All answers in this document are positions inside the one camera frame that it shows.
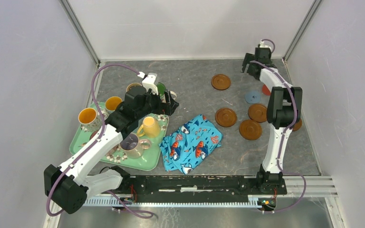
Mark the red round coaster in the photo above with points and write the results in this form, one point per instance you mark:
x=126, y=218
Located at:
x=265, y=90

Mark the blue shark print cloth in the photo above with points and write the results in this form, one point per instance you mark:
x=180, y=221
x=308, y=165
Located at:
x=190, y=144

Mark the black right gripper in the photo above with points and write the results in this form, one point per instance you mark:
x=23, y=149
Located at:
x=248, y=58

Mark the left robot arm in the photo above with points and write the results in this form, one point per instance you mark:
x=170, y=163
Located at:
x=69, y=185

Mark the blue round coaster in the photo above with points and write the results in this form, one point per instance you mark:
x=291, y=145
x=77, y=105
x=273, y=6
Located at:
x=253, y=97

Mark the brown wooden coaster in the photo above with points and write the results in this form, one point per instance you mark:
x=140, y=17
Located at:
x=220, y=82
x=250, y=129
x=258, y=113
x=225, y=117
x=297, y=125

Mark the yellow mug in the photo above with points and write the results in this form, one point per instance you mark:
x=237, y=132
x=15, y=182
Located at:
x=149, y=127

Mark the green inside floral mug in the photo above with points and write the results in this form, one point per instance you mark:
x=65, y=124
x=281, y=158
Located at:
x=161, y=89

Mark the small cup orange inside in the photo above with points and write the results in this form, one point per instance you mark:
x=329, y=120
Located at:
x=112, y=103

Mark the beige mug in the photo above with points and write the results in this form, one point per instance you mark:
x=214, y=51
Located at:
x=132, y=85

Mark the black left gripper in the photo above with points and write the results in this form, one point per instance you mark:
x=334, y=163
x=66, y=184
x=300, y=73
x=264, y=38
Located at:
x=171, y=105

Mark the floral cup orange inside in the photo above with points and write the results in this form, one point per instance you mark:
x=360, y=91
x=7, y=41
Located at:
x=90, y=119

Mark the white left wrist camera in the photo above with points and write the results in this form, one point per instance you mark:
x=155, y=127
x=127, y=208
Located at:
x=149, y=82

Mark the green floral tray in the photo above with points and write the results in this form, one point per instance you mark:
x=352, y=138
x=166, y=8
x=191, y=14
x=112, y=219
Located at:
x=117, y=156

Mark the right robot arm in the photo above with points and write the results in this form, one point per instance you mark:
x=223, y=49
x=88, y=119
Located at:
x=283, y=112

